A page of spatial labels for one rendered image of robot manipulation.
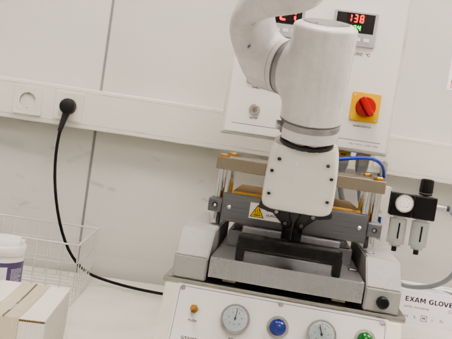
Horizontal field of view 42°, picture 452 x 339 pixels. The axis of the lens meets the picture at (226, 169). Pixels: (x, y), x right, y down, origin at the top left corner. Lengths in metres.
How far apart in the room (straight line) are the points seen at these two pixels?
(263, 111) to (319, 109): 0.40
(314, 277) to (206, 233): 0.17
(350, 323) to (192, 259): 0.24
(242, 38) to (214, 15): 0.74
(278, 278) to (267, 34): 0.34
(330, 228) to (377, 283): 0.12
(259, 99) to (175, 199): 0.45
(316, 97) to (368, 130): 0.41
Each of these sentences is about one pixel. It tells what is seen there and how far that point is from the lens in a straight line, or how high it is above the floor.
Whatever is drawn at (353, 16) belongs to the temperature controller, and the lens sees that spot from 1.18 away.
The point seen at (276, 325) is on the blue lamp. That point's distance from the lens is 0.84.
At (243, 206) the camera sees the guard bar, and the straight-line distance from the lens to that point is 0.93.
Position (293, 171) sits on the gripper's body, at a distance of 0.81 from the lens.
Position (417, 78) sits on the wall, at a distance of 1.57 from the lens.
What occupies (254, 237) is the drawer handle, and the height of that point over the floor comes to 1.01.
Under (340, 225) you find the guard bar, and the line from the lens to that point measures 0.94.
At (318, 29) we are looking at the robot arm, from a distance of 0.75.
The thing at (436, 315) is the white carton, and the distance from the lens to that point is 1.41.
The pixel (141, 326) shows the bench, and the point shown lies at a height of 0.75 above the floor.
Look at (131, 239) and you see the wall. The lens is 1.52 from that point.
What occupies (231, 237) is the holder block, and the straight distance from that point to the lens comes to 0.96.
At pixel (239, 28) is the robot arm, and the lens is 0.75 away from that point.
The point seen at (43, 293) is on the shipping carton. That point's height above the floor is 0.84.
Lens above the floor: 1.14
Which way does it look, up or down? 3 degrees down
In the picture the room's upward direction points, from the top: 9 degrees clockwise
